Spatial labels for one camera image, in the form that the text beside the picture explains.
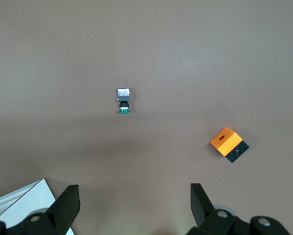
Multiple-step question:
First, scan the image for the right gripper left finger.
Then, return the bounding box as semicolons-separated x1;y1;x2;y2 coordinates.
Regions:
6;185;81;235

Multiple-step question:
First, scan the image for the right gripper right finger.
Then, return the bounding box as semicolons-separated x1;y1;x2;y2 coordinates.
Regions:
188;183;250;235

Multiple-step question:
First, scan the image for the orange and black button box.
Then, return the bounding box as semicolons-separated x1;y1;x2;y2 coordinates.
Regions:
209;127;250;164

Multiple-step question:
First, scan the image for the brown table cover mat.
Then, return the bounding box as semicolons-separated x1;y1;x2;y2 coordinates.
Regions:
0;0;293;235

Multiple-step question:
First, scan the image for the green push button switch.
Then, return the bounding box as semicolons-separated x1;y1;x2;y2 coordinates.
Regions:
116;87;133;115

